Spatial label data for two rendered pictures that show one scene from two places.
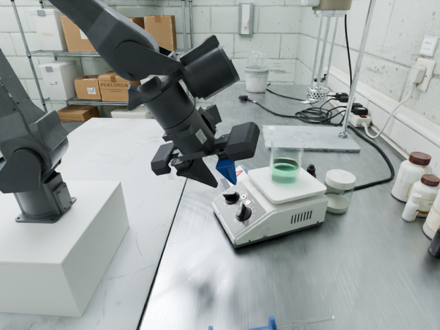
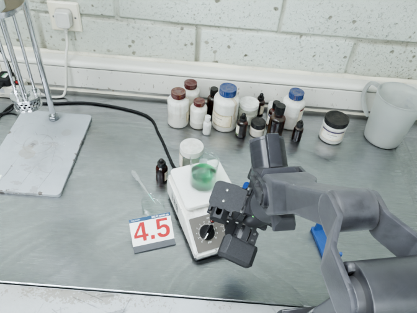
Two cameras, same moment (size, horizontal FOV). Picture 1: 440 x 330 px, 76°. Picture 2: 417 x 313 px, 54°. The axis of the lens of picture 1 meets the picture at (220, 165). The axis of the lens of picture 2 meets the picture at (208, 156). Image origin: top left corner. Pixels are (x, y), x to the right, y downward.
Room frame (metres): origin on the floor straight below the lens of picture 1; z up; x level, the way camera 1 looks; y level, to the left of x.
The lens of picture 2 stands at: (0.52, 0.48, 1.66)
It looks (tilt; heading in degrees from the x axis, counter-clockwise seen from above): 44 degrees down; 266
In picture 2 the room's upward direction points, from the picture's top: 5 degrees clockwise
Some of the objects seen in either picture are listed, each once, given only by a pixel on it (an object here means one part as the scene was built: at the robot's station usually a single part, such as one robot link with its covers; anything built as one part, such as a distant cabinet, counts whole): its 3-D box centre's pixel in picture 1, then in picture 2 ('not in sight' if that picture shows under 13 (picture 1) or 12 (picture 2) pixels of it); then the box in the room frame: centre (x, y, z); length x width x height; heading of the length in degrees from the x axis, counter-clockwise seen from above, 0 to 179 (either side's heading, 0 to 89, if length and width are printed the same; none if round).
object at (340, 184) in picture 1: (337, 191); (191, 157); (0.51, -0.26, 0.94); 0.06 x 0.06 x 0.08
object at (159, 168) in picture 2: (310, 177); (161, 169); (0.58, -0.22, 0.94); 0.03 x 0.03 x 0.07
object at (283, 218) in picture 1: (272, 201); (206, 204); (0.47, -0.11, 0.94); 0.22 x 0.13 x 0.08; 110
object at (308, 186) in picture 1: (285, 181); (203, 183); (0.48, -0.13, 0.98); 0.12 x 0.12 x 0.01; 20
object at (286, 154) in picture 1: (284, 162); (204, 172); (0.48, -0.13, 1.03); 0.07 x 0.06 x 0.08; 133
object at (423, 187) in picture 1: (423, 195); (198, 112); (0.49, -0.43, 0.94); 0.05 x 0.05 x 0.09
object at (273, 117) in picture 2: not in sight; (277, 121); (0.28, -0.40, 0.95); 0.04 x 0.04 x 0.11
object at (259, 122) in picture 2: not in sight; (257, 127); (0.32, -0.40, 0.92); 0.04 x 0.04 x 0.04
